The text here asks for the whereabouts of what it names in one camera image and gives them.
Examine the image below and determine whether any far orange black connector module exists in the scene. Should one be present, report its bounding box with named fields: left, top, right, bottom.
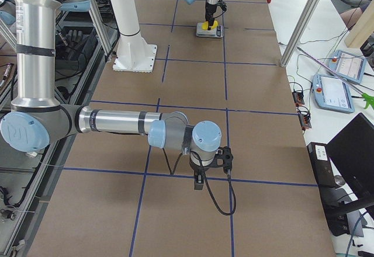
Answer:
left=291, top=82, right=304, bottom=107

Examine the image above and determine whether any green plastic clamp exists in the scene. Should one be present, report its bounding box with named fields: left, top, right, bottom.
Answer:
left=361, top=93, right=374, bottom=109

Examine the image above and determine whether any aluminium frame post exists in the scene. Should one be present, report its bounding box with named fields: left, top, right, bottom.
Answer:
left=280, top=0, right=320, bottom=67

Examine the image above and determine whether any silver kitchen scale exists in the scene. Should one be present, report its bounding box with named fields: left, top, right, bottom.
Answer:
left=196, top=22, right=224, bottom=39

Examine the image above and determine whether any yellow mango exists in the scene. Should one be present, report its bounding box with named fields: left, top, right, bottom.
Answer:
left=202, top=20, right=219, bottom=31

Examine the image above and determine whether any orange black connector module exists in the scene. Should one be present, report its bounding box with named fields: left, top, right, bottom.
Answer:
left=296, top=105, right=311, bottom=131
left=291, top=82, right=304, bottom=107

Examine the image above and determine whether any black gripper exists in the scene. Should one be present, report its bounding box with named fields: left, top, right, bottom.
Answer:
left=205, top=0, right=219, bottom=20
left=194, top=168, right=204, bottom=190

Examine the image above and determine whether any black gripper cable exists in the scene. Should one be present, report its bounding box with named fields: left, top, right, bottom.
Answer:
left=163, top=148, right=236, bottom=217

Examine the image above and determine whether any near orange black connector module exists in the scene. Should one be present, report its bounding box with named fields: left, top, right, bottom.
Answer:
left=296, top=105, right=311, bottom=131

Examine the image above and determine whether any far teach pendant tablet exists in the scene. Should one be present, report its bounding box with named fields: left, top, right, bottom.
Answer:
left=328, top=50, right=367, bottom=84

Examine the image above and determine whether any wooden post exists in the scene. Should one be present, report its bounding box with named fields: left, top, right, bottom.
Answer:
left=344, top=1, right=374, bottom=48

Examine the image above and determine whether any black computer monitor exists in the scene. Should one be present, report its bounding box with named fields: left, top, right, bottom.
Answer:
left=327, top=113, right=373, bottom=198

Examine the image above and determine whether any near teach pendant tablet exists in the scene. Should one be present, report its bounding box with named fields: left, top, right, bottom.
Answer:
left=312, top=74, right=355, bottom=113

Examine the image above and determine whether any thin metal rod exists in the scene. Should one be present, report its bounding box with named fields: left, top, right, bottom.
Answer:
left=296, top=45, right=366, bottom=95

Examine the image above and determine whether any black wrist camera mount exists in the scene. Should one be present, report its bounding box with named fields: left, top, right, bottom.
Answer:
left=209, top=146, right=233, bottom=178

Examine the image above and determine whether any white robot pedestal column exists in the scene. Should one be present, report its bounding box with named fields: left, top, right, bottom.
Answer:
left=110, top=0, right=157, bottom=72

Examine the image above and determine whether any teach pendant tablet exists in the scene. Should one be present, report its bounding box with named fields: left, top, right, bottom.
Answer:
left=328, top=50, right=367, bottom=84
left=312, top=74, right=355, bottom=113

